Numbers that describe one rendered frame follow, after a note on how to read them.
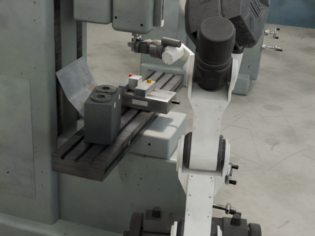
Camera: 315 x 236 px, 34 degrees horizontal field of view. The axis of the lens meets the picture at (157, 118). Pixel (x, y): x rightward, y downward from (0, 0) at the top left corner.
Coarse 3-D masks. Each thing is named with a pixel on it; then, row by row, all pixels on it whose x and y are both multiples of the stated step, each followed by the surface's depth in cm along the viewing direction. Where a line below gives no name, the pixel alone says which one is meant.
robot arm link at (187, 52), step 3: (183, 45) 242; (183, 48) 242; (186, 48) 242; (186, 51) 242; (189, 51) 241; (186, 54) 243; (189, 54) 240; (192, 54) 241; (183, 57) 244; (186, 57) 243; (183, 60) 245; (186, 60) 243; (186, 63) 237; (183, 66) 238; (186, 66) 237; (183, 69) 240; (186, 69) 238
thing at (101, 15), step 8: (80, 0) 241; (88, 0) 240; (96, 0) 239; (104, 0) 238; (80, 8) 243; (88, 8) 242; (96, 8) 240; (104, 8) 239; (80, 16) 244; (88, 16) 243; (96, 16) 242; (104, 16) 241
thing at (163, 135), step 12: (156, 120) 267; (168, 120) 268; (180, 120) 269; (144, 132) 254; (156, 132) 254; (168, 132) 255; (180, 132) 270; (144, 144) 254; (156, 144) 252; (168, 144) 250; (156, 156) 254; (168, 156) 253
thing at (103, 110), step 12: (96, 96) 218; (108, 96) 219; (120, 96) 233; (84, 108) 216; (96, 108) 215; (108, 108) 214; (120, 108) 236; (84, 120) 218; (96, 120) 217; (108, 120) 216; (120, 120) 239; (84, 132) 220; (96, 132) 219; (108, 132) 219; (108, 144) 221
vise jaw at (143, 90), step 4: (144, 80) 267; (140, 84) 261; (144, 84) 261; (148, 84) 262; (152, 84) 263; (136, 88) 255; (140, 88) 255; (144, 88) 256; (148, 88) 257; (152, 88) 264; (136, 92) 256; (140, 92) 255; (144, 92) 254; (148, 92) 259; (144, 96) 255
